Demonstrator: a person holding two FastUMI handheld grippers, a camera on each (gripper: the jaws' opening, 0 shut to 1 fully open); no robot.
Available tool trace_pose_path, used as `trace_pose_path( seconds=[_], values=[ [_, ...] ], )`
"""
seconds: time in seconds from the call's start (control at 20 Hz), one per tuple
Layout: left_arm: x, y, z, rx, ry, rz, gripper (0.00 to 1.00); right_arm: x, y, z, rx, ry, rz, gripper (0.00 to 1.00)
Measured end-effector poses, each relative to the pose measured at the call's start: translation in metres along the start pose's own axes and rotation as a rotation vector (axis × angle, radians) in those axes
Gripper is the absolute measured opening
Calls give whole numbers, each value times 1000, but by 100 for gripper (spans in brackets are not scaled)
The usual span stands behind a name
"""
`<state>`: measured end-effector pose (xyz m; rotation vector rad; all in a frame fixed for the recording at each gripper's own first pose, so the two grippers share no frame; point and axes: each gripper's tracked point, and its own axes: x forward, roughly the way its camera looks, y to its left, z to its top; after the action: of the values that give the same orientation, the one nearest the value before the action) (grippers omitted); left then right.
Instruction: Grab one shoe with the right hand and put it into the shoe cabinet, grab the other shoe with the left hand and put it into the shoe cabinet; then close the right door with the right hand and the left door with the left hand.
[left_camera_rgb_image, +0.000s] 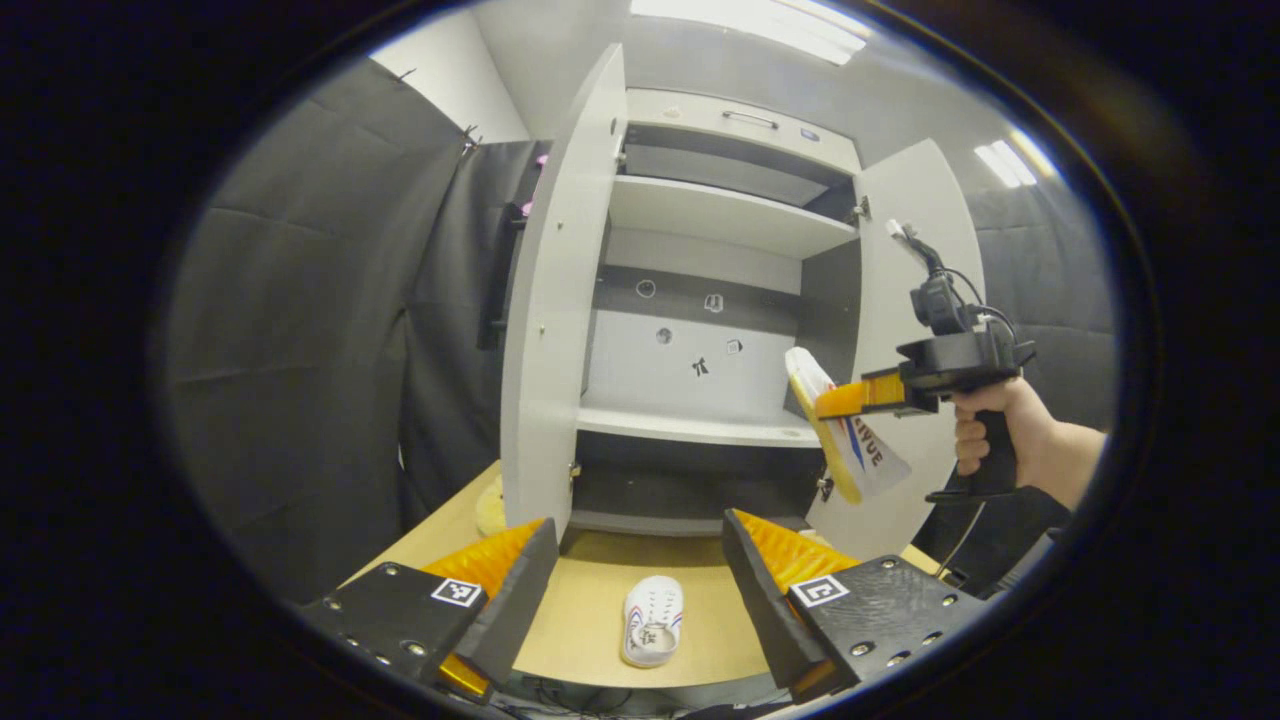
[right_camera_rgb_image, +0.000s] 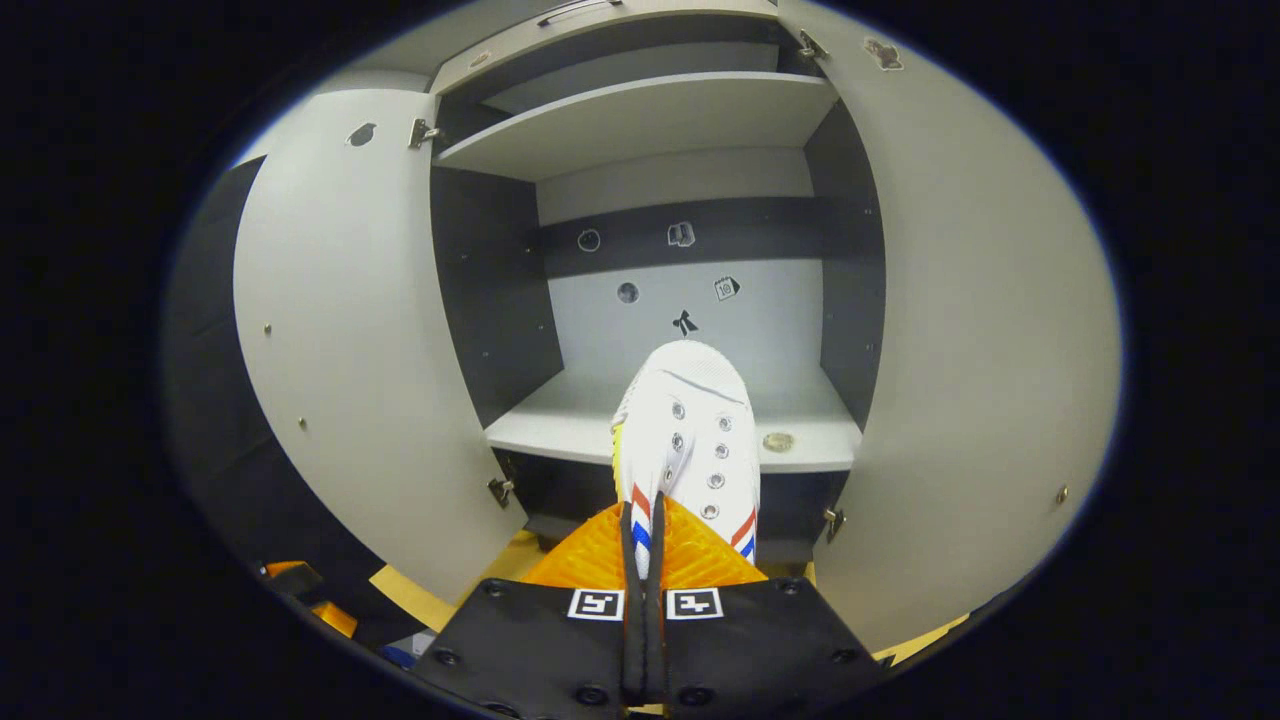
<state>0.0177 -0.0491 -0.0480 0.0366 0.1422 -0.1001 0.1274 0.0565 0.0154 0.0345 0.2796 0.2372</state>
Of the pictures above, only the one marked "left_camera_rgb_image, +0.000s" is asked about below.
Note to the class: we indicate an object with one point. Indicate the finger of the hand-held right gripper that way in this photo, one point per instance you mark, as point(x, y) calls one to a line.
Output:
point(865, 396)

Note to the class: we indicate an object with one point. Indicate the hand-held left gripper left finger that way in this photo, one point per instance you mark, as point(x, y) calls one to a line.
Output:
point(505, 610)

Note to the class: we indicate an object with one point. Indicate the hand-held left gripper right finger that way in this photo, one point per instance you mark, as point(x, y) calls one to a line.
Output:
point(765, 600)

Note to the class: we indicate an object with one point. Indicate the white shoe cabinet door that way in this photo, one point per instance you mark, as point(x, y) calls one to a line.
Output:
point(555, 350)
point(905, 250)

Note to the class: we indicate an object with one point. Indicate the white shoe cabinet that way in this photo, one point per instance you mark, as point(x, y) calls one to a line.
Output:
point(720, 215)

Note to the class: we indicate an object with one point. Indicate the pale yellow round object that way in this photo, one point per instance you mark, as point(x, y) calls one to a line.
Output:
point(491, 508)

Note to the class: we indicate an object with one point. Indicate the ceiling light panel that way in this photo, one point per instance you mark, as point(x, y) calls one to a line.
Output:
point(1015, 160)

